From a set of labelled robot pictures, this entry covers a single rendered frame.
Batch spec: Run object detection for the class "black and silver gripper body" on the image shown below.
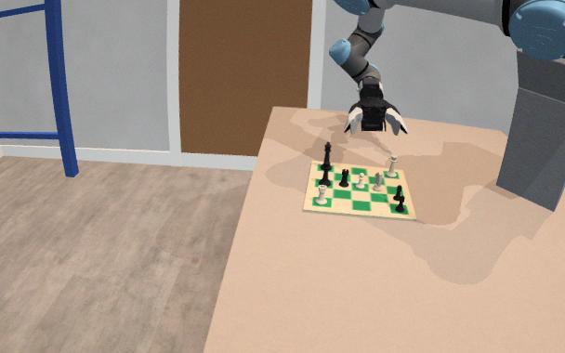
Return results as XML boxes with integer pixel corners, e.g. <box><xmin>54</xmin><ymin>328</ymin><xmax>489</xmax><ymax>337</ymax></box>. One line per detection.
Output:
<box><xmin>360</xmin><ymin>88</ymin><xmax>387</xmax><ymax>132</ymax></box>

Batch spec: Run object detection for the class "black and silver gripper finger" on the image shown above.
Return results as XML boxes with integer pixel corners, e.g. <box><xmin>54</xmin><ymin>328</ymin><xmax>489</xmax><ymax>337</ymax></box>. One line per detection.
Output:
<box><xmin>381</xmin><ymin>101</ymin><xmax>408</xmax><ymax>136</ymax></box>
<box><xmin>344</xmin><ymin>101</ymin><xmax>367</xmax><ymax>135</ymax></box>

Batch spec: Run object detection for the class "white pawn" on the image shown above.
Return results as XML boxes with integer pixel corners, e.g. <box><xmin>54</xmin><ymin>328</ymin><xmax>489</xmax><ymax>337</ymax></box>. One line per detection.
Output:
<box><xmin>356</xmin><ymin>173</ymin><xmax>364</xmax><ymax>190</ymax></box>

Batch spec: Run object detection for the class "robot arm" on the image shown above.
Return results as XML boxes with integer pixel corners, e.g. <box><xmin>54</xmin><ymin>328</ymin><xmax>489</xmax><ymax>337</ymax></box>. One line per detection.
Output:
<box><xmin>329</xmin><ymin>0</ymin><xmax>565</xmax><ymax>98</ymax></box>

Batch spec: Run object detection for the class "white rook chess piece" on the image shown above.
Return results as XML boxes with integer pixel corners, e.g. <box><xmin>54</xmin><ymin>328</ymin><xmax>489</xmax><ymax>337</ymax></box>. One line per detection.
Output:
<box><xmin>315</xmin><ymin>185</ymin><xmax>327</xmax><ymax>205</ymax></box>

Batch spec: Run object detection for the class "green and cream chessboard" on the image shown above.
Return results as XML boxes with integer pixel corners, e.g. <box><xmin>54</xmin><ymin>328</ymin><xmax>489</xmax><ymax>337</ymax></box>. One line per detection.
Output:
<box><xmin>303</xmin><ymin>161</ymin><xmax>416</xmax><ymax>222</ymax></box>

